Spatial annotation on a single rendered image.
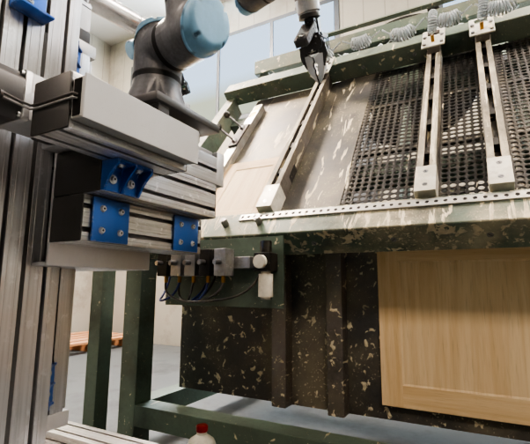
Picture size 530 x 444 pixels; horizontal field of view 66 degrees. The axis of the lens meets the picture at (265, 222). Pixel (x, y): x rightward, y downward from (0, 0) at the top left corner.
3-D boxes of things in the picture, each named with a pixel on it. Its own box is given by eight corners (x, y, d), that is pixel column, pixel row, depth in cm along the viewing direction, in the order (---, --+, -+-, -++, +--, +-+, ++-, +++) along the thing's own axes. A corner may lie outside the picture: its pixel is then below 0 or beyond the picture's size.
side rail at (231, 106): (149, 240, 185) (136, 223, 179) (234, 115, 258) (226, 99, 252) (158, 240, 183) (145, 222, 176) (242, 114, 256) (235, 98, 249)
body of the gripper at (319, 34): (331, 50, 136) (325, 11, 133) (323, 50, 129) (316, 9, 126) (310, 56, 140) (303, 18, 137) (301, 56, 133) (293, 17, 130)
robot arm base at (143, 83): (156, 99, 88) (158, 56, 90) (107, 113, 95) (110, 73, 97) (200, 123, 101) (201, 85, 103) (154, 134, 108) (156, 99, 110)
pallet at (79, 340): (92, 339, 484) (92, 329, 485) (143, 344, 444) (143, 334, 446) (-15, 353, 382) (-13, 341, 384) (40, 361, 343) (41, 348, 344)
